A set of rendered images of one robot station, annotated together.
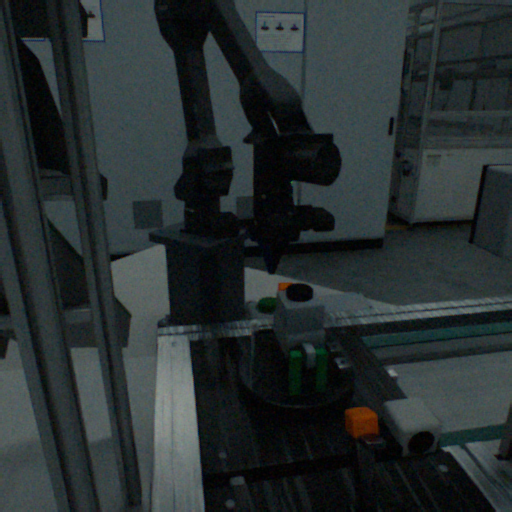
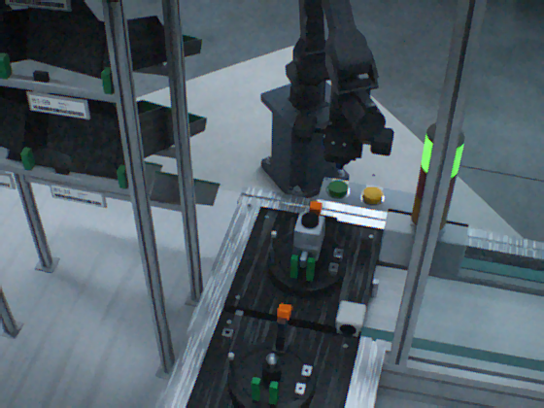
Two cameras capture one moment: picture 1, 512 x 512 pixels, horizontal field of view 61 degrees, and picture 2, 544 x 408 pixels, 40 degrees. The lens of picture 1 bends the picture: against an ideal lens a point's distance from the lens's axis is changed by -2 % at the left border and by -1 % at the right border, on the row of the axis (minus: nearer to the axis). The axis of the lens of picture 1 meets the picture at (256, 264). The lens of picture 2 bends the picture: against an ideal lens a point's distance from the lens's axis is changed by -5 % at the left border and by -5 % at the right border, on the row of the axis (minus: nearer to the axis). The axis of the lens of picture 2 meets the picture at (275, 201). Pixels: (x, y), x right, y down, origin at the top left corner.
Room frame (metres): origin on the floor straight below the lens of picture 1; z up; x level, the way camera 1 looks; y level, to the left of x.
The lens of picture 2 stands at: (-0.42, -0.37, 2.04)
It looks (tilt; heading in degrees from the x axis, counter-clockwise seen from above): 45 degrees down; 24
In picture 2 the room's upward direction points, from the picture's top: 1 degrees clockwise
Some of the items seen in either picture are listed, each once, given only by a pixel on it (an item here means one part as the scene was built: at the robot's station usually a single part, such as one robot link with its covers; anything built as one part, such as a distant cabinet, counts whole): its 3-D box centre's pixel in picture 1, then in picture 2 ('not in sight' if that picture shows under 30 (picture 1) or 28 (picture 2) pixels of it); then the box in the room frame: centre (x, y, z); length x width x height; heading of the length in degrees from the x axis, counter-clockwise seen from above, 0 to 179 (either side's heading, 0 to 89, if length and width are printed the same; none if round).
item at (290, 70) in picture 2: (204, 181); (312, 66); (0.77, 0.09, 1.15); 0.09 x 0.07 x 0.06; 134
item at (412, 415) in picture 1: (409, 427); (350, 319); (0.36, -0.16, 0.97); 0.05 x 0.05 x 0.04; 11
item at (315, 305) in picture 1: (301, 320); (308, 236); (0.43, -0.05, 1.06); 0.08 x 0.04 x 0.07; 11
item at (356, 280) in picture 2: (295, 387); (306, 269); (0.44, -0.05, 0.96); 0.24 x 0.24 x 0.02; 11
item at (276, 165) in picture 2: (206, 279); (306, 138); (0.77, 0.10, 0.96); 0.15 x 0.15 x 0.20; 56
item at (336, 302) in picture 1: (309, 319); (370, 207); (0.67, -0.09, 0.93); 0.21 x 0.07 x 0.06; 101
